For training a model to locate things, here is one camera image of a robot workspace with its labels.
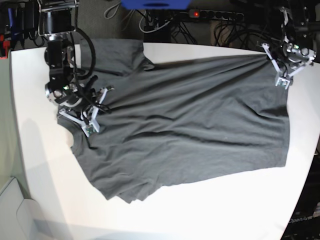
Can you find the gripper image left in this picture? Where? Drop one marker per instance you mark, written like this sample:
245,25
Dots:
79,106

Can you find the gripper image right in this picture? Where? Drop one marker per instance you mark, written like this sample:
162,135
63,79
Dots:
289,60

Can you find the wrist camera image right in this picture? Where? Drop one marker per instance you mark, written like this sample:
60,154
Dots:
283,82

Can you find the black power strip red light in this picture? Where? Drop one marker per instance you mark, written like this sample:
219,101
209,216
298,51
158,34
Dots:
216,15

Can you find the blue box at top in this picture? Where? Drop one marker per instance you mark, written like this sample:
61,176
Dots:
156,4

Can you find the dark grey t-shirt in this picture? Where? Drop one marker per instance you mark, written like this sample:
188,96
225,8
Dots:
179,123

